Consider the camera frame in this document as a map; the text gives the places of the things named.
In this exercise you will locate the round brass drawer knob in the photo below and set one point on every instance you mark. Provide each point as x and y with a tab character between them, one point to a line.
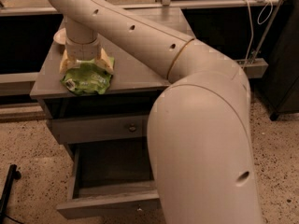
132	128

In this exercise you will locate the green rice chip bag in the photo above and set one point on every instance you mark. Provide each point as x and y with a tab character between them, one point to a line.
87	79

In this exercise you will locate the white paper bowl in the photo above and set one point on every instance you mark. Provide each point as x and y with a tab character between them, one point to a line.
60	36

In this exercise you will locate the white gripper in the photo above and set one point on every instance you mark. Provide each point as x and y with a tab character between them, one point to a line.
82	50

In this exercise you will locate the grey metal railing frame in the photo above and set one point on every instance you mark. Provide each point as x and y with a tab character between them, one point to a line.
20	83

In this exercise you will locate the grey wooden drawer cabinet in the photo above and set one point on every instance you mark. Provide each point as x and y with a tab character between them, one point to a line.
133	89

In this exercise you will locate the dark cabinet on right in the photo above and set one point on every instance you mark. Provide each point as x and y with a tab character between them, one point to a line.
279	85

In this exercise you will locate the black stand foot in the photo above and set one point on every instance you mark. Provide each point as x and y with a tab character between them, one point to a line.
12	174

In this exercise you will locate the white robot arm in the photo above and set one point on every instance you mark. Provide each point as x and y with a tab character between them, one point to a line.
198	130

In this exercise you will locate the closed grey upper drawer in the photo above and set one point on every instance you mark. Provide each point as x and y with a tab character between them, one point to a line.
94	129

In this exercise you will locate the open grey lower drawer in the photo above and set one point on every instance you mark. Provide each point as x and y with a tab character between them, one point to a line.
110	177

